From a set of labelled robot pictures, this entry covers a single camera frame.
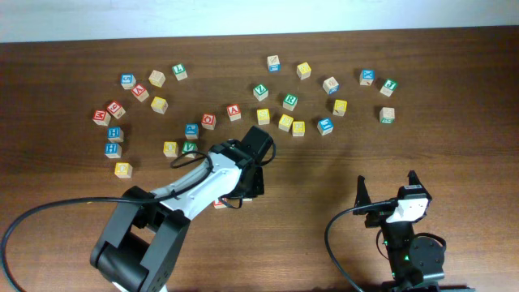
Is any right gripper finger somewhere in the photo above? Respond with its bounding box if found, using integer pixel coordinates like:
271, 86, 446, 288
354, 175, 371, 207
407, 170, 422, 187

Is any red a block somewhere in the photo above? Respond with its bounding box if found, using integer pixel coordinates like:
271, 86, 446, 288
131, 84, 149, 102
226, 104, 242, 122

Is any red I block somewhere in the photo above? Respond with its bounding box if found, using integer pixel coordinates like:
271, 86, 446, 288
213, 200, 226, 209

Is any green R block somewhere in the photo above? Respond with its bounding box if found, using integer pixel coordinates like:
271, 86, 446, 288
283, 94, 298, 111

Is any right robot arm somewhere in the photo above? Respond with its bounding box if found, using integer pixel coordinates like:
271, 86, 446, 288
354, 170, 447, 291

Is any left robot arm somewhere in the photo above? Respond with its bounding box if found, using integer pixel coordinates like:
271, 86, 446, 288
90, 126, 275, 292

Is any yellow S block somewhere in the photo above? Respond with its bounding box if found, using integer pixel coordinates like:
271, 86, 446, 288
256, 109, 271, 125

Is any yellow block tilted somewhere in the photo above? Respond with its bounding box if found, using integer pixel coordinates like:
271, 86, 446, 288
278, 114, 294, 132

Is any red Q block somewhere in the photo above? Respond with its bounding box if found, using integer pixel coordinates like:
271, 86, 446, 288
201, 114, 217, 130

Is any yellow E block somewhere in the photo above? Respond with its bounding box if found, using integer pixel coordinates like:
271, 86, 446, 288
292, 121, 306, 137

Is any green Z block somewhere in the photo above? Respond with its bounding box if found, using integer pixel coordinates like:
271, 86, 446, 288
253, 84, 268, 101

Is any green V block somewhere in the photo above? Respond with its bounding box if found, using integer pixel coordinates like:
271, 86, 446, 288
182, 141, 198, 158

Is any blue P block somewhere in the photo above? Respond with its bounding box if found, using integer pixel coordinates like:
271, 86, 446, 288
184, 123, 199, 140

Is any wood block green side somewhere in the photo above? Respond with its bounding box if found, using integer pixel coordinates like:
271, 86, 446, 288
380, 107, 395, 124

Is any blue E block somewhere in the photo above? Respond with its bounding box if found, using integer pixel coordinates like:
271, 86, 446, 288
317, 118, 334, 135

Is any yellow O block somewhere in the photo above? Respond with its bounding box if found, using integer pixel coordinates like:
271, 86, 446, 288
163, 141, 178, 157

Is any wood block blue side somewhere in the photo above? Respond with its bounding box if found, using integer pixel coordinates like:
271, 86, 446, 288
267, 55, 281, 72

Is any yellow block right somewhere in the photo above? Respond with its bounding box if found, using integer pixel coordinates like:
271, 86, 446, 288
332, 99, 348, 117

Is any yellow block top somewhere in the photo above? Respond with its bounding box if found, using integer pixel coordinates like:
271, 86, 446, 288
296, 62, 311, 80

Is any green J block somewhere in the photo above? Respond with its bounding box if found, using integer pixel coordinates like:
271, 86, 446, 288
380, 79, 398, 97

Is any yellow block upper left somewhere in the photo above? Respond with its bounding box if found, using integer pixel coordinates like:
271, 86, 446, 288
151, 97, 169, 114

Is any wood block blue edge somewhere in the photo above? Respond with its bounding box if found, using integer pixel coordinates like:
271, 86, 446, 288
323, 76, 339, 95

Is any green L block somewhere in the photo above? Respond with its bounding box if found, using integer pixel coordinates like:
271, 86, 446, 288
172, 63, 188, 81

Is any blue K block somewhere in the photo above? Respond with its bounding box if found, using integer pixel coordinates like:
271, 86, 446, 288
359, 69, 375, 86

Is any plain wood yellow block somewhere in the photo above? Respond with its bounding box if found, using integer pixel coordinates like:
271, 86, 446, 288
148, 70, 165, 88

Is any yellow D block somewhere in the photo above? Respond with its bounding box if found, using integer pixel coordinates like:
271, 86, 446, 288
114, 162, 133, 178

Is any blue H block upper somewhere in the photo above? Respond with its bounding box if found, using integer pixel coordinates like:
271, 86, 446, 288
107, 127, 124, 143

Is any blue h block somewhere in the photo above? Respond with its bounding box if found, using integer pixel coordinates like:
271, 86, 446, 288
105, 143, 122, 159
107, 127, 124, 143

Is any blue H block lower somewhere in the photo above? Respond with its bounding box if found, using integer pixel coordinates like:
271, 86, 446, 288
105, 143, 122, 159

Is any blue 5 block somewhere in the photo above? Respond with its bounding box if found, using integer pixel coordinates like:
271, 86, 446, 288
120, 73, 136, 90

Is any red 6 block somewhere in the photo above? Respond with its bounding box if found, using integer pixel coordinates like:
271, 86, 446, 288
106, 101, 126, 119

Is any red M block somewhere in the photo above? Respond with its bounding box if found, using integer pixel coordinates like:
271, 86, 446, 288
92, 110, 111, 127

